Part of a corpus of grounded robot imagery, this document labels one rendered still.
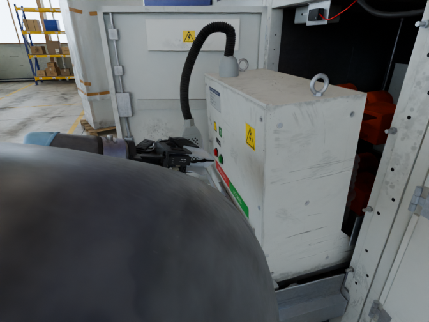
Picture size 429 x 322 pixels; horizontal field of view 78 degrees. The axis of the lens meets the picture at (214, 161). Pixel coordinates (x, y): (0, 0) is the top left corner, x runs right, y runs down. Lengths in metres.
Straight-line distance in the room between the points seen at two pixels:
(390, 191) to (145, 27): 0.96
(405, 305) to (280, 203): 0.31
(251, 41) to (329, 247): 0.79
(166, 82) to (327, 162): 0.76
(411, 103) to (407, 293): 0.37
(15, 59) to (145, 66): 11.33
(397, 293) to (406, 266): 0.07
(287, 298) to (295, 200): 0.28
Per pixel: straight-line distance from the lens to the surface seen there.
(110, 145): 0.49
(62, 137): 0.49
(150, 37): 1.13
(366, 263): 0.78
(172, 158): 0.50
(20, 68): 12.41
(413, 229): 0.64
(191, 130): 0.93
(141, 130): 1.23
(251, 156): 0.61
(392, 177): 0.66
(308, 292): 0.83
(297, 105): 0.54
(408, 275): 0.68
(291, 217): 0.66
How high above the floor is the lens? 1.48
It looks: 25 degrees down
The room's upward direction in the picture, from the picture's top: straight up
